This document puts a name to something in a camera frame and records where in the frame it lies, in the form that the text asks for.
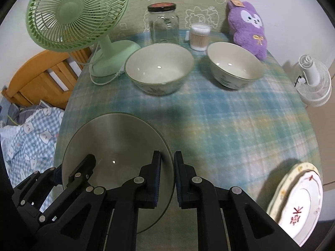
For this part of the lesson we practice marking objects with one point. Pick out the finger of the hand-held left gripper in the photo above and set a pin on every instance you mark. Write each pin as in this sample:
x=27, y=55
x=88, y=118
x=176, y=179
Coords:
x=39, y=185
x=81, y=170

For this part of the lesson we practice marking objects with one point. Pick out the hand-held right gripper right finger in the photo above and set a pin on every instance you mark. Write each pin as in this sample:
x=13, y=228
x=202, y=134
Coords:
x=179, y=180

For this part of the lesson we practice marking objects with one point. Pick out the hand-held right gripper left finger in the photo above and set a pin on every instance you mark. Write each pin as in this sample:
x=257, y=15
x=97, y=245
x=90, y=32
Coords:
x=157, y=177

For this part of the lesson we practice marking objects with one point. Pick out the green floral ceramic bowl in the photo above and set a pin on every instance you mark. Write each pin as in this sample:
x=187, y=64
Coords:
x=159, y=65
x=117, y=141
x=233, y=62

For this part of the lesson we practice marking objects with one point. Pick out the large yellow floral plate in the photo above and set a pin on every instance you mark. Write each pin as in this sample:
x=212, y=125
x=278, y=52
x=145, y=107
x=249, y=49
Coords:
x=281, y=190

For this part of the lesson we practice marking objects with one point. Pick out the white plate with red print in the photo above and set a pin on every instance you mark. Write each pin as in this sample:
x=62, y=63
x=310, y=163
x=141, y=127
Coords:
x=301, y=209

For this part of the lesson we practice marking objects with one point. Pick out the blue checked printed quilt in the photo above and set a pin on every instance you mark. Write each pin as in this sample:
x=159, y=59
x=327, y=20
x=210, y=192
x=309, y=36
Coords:
x=28, y=141

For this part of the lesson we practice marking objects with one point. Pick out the plaid tablecloth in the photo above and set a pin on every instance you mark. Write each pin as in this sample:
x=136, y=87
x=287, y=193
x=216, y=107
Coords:
x=222, y=125

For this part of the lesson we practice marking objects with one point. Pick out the grey plaid cloth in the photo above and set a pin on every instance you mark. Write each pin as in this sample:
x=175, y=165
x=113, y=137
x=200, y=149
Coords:
x=21, y=112

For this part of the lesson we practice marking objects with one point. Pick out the wooden bed headboard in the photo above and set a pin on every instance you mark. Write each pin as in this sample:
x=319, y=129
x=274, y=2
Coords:
x=34, y=81

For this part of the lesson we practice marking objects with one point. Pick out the cotton swab container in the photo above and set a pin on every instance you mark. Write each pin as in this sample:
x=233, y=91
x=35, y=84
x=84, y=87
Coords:
x=199, y=38

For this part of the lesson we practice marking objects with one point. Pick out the glass jar with dark lid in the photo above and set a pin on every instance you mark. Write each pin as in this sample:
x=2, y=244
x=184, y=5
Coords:
x=163, y=28

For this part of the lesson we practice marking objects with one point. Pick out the green desk fan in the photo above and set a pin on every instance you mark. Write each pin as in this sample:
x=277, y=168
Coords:
x=70, y=7

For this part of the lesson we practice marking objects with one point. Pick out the purple plush toy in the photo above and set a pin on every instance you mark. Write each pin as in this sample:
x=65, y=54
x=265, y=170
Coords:
x=248, y=31

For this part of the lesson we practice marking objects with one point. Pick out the white desk fan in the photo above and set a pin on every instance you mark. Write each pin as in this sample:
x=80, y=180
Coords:
x=314, y=83

